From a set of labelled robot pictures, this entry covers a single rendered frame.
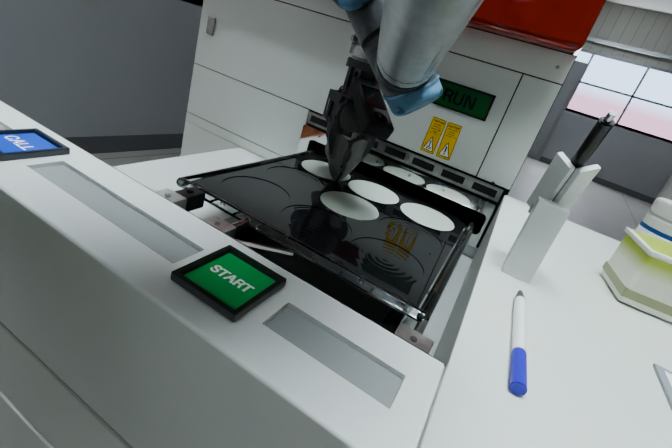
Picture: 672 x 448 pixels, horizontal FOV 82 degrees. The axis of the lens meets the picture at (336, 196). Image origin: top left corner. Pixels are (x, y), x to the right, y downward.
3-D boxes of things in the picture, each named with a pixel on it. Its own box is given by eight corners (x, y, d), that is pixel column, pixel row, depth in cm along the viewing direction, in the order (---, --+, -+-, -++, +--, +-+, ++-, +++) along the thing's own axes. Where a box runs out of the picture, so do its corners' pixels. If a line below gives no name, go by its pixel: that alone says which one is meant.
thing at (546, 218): (500, 250, 46) (555, 145, 41) (534, 266, 44) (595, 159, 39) (496, 269, 40) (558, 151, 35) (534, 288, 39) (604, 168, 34)
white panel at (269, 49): (192, 120, 107) (216, -40, 92) (476, 255, 79) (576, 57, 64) (183, 120, 104) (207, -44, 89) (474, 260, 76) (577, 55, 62)
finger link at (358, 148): (341, 173, 76) (356, 128, 73) (353, 185, 71) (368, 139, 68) (327, 171, 75) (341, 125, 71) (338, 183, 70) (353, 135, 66)
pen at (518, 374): (517, 284, 36) (513, 379, 24) (528, 289, 36) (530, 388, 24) (512, 293, 37) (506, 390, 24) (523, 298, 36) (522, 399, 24)
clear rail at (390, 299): (181, 183, 54) (182, 174, 54) (428, 322, 41) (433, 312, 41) (173, 185, 53) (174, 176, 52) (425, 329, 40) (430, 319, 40)
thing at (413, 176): (297, 161, 91) (307, 123, 88) (476, 245, 76) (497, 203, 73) (292, 162, 90) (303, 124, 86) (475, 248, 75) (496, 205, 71)
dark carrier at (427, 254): (314, 155, 83) (314, 153, 83) (466, 224, 72) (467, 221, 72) (191, 184, 54) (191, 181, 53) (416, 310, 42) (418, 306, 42)
